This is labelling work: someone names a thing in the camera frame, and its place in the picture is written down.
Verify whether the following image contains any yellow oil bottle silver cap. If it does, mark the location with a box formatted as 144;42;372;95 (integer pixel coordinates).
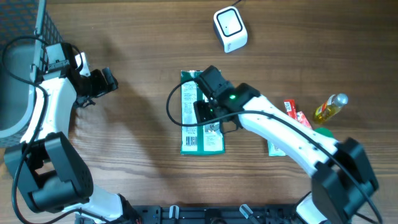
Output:
313;93;348;124

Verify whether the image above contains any grey plastic mesh basket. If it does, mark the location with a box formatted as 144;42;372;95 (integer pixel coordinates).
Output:
1;0;63;148

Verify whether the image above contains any red white snack packet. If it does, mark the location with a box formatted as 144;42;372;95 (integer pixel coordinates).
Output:
284;100;297;120

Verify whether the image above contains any red tissue pack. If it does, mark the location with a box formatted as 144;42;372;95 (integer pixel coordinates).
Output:
296;111;312;129

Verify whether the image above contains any green lid jar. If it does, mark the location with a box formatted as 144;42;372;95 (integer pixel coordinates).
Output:
314;128;334;139

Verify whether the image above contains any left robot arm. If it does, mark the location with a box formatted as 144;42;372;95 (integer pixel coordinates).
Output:
4;42;142;223

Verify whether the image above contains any white barcode scanner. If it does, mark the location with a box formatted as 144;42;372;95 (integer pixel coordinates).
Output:
213;6;248;54

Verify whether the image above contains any right camera cable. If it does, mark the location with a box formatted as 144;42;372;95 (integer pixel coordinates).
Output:
165;79;384;224

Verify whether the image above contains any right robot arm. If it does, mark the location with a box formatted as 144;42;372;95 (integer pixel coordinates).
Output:
193;65;382;223

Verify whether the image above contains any teal white wipes pack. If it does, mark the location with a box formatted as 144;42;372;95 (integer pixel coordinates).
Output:
267;141;286;157

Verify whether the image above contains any camera cable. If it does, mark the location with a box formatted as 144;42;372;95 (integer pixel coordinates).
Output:
165;79;384;224
0;35;85;224

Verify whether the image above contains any green foil packet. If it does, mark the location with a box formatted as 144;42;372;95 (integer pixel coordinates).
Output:
180;81;225;156

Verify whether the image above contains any left camera cable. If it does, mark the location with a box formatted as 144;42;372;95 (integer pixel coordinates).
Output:
0;35;85;224

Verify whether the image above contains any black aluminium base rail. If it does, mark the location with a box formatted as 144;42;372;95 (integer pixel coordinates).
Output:
75;204;353;224

